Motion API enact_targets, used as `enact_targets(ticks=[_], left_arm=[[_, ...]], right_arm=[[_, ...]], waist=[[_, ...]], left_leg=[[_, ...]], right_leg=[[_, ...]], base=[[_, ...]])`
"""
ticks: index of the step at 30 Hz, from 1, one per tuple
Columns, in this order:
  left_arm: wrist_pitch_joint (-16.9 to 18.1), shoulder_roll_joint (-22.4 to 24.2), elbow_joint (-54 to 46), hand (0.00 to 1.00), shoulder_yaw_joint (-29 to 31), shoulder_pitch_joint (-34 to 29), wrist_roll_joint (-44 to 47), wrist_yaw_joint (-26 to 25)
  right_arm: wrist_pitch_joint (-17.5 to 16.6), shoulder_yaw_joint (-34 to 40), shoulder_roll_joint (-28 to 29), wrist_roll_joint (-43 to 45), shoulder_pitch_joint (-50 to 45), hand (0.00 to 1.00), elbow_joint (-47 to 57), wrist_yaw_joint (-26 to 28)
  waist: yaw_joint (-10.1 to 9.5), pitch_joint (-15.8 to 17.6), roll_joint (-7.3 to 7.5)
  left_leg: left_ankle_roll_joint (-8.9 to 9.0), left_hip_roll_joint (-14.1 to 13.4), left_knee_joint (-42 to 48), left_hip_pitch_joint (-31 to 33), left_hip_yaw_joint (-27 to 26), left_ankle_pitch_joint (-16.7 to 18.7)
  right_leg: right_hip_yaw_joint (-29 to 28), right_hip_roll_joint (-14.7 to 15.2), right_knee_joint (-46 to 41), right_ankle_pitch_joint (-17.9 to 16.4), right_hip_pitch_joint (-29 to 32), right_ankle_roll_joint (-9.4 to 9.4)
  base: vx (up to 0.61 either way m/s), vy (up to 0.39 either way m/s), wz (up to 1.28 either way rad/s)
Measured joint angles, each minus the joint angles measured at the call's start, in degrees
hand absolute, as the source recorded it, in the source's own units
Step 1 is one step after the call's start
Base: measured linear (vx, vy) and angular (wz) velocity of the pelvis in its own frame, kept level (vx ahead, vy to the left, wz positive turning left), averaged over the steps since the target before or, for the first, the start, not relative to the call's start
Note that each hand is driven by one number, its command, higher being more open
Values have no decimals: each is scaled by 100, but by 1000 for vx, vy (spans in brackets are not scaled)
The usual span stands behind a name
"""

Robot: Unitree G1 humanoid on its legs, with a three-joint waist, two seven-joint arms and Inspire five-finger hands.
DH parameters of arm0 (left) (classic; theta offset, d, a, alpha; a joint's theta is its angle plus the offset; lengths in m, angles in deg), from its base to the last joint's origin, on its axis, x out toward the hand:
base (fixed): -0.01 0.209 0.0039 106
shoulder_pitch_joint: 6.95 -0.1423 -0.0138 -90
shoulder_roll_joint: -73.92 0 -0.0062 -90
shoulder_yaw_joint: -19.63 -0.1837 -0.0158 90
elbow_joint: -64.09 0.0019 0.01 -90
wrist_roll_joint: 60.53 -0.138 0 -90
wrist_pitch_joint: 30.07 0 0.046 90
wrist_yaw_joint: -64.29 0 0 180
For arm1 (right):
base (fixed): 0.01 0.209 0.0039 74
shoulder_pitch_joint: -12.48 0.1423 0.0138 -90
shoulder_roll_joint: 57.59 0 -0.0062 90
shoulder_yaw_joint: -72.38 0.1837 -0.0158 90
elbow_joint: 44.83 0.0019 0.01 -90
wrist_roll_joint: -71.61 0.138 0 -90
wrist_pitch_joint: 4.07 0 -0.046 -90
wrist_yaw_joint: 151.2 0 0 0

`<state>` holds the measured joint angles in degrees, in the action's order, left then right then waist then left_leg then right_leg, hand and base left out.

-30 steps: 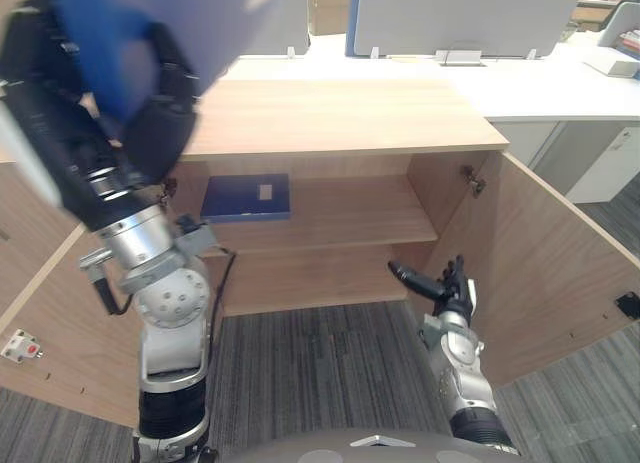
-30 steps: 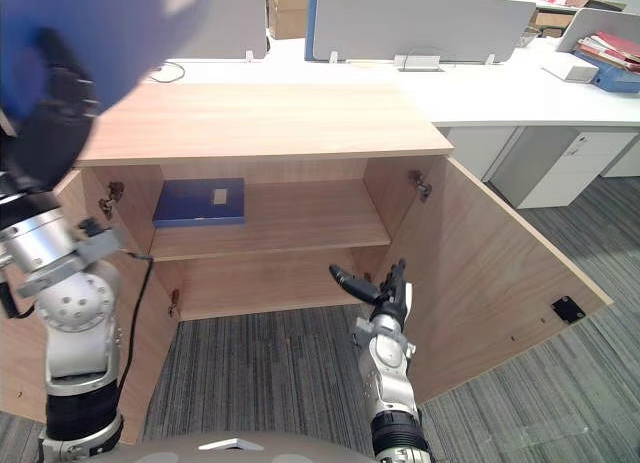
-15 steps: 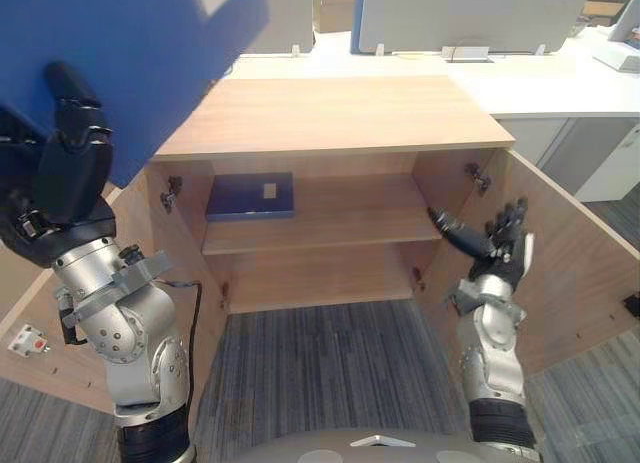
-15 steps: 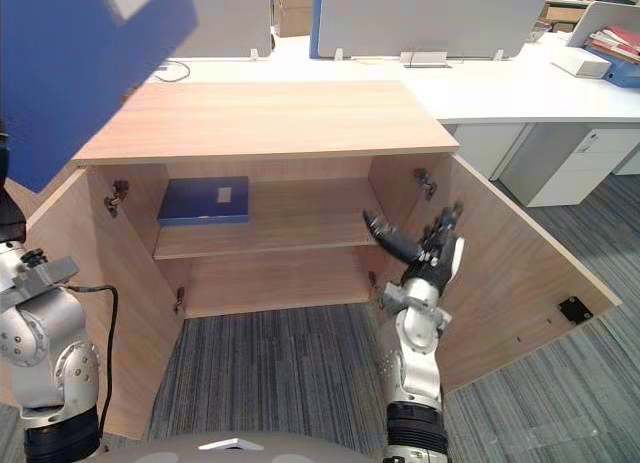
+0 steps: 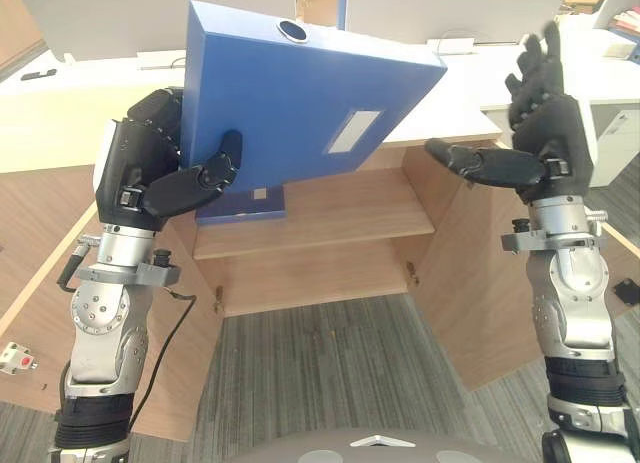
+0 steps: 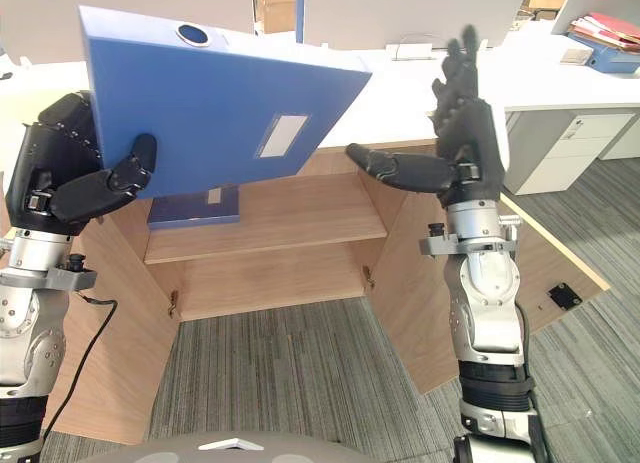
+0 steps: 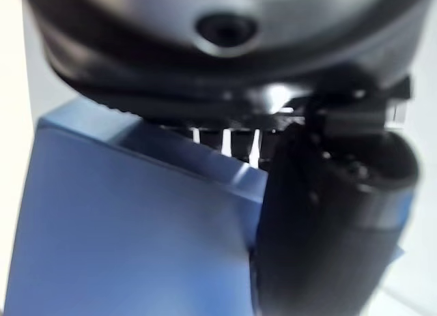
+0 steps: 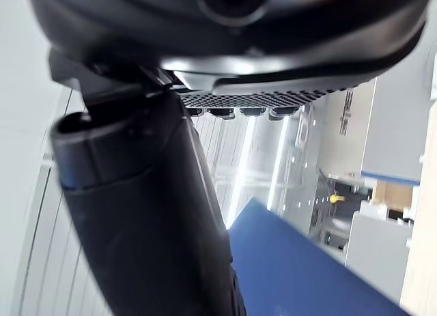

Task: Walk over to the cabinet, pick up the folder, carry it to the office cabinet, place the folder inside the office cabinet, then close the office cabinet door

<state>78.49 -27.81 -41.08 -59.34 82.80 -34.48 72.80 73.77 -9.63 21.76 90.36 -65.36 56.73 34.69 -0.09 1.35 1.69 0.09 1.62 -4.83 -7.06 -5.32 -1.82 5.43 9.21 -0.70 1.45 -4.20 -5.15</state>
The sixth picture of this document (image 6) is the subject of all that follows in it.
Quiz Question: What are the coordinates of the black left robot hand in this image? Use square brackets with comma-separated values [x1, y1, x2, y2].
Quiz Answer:
[3, 91, 159, 236]

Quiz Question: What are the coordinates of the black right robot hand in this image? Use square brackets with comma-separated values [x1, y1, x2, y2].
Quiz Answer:
[345, 24, 507, 207]

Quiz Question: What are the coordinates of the blue box file folder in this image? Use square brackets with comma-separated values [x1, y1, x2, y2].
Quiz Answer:
[78, 4, 374, 200]

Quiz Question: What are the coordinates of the dark blue flat folder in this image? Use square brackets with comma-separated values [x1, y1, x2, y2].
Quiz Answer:
[148, 184, 242, 232]

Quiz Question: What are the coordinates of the red paper folder stack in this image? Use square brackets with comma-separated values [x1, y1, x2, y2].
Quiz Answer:
[567, 11, 640, 54]

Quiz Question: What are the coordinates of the wooden cabinet shelf board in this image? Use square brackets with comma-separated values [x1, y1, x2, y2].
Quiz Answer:
[144, 172, 389, 265]

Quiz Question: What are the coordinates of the wooden office cabinet body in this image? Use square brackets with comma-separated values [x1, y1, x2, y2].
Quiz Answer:
[143, 139, 440, 323]

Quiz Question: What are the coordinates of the brown cardboard box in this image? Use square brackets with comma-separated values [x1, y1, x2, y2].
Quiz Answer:
[253, 0, 299, 35]
[527, 0, 570, 23]

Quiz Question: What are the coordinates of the blue lever arch file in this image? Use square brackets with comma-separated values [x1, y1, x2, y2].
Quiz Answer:
[567, 32, 640, 75]

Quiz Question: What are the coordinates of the black lock plate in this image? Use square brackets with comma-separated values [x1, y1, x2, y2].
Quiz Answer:
[547, 282, 584, 312]

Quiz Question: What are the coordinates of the grey robot torso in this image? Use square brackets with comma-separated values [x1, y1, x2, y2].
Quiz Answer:
[69, 430, 370, 463]

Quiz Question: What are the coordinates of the white drawer pedestal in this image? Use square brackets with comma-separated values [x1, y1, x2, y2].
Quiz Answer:
[502, 107, 636, 197]

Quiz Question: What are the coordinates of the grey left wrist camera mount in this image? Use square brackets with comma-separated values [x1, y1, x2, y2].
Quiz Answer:
[0, 252, 99, 292]

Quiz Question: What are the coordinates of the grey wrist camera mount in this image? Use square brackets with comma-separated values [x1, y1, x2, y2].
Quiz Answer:
[418, 221, 522, 257]
[0, 252, 99, 292]

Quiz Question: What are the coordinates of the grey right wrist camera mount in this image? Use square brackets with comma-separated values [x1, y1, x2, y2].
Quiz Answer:
[418, 221, 522, 257]

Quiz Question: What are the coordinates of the white desk cable box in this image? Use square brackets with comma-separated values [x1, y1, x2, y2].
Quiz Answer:
[385, 42, 434, 62]

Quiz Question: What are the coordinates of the thin dark desk cable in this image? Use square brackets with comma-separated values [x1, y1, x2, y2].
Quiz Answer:
[397, 32, 450, 62]

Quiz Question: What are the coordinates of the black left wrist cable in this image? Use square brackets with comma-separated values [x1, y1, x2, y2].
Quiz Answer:
[39, 291, 120, 442]

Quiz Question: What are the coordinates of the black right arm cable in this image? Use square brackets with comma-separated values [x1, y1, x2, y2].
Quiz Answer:
[514, 302, 554, 463]

